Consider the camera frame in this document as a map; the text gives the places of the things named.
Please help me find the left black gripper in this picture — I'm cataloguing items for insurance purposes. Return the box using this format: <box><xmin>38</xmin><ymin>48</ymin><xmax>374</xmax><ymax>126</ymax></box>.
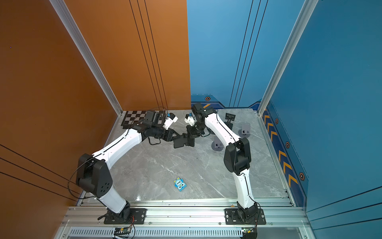
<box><xmin>151</xmin><ymin>127</ymin><xmax>182</xmax><ymax>142</ymax></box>

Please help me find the grey round stand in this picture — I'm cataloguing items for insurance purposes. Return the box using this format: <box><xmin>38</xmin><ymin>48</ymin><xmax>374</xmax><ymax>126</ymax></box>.
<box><xmin>238</xmin><ymin>123</ymin><xmax>251</xmax><ymax>137</ymax></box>
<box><xmin>211</xmin><ymin>136</ymin><xmax>225</xmax><ymax>151</ymax></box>

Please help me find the black folding phone stand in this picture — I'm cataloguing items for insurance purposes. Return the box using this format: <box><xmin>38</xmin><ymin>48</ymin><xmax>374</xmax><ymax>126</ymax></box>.
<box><xmin>225</xmin><ymin>113</ymin><xmax>236</xmax><ymax>130</ymax></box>

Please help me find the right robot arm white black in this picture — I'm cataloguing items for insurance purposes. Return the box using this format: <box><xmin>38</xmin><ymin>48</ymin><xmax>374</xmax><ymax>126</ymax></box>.
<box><xmin>181</xmin><ymin>103</ymin><xmax>261</xmax><ymax>224</ymax></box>

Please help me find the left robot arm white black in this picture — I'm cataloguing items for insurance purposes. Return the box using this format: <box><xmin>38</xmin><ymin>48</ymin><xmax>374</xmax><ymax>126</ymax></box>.
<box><xmin>72</xmin><ymin>111</ymin><xmax>179</xmax><ymax>224</ymax></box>

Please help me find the black white chessboard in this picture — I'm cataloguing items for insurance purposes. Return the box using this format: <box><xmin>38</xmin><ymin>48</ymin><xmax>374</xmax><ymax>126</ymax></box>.
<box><xmin>121</xmin><ymin>110</ymin><xmax>166</xmax><ymax>129</ymax></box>

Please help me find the left green circuit board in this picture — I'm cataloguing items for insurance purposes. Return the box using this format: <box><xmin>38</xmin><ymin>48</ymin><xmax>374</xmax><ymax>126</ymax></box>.
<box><xmin>112</xmin><ymin>227</ymin><xmax>133</xmax><ymax>239</ymax></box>

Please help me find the right circuit board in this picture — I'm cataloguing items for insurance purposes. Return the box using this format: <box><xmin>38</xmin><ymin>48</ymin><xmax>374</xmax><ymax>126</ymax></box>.
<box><xmin>242</xmin><ymin>228</ymin><xmax>258</xmax><ymax>239</ymax></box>

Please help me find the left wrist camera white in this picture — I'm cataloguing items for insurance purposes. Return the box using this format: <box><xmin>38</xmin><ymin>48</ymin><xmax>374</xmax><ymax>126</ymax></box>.
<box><xmin>163</xmin><ymin>113</ymin><xmax>178</xmax><ymax>130</ymax></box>

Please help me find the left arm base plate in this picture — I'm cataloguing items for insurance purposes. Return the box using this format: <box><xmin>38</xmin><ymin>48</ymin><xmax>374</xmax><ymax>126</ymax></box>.
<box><xmin>103</xmin><ymin>208</ymin><xmax>147</xmax><ymax>225</ymax></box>

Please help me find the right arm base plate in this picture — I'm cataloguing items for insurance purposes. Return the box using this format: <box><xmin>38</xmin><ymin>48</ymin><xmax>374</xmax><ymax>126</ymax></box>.
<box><xmin>224</xmin><ymin>207</ymin><xmax>267</xmax><ymax>225</ymax></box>

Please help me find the aluminium front rail frame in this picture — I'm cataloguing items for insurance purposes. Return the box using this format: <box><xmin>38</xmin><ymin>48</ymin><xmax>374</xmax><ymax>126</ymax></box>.
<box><xmin>55</xmin><ymin>197</ymin><xmax>314</xmax><ymax>239</ymax></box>

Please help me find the left aluminium corner post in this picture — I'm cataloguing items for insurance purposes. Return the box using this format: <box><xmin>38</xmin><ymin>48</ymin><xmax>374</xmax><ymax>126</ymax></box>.
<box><xmin>50</xmin><ymin>0</ymin><xmax>123</xmax><ymax>116</ymax></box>

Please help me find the aluminium corner post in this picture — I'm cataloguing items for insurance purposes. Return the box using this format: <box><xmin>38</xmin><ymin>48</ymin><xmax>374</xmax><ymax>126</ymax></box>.
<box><xmin>257</xmin><ymin>0</ymin><xmax>318</xmax><ymax>116</ymax></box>
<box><xmin>50</xmin><ymin>0</ymin><xmax>123</xmax><ymax>116</ymax></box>

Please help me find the right aluminium corner post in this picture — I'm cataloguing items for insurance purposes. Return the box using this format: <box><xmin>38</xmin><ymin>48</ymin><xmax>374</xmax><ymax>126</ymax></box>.
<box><xmin>257</xmin><ymin>0</ymin><xmax>318</xmax><ymax>116</ymax></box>

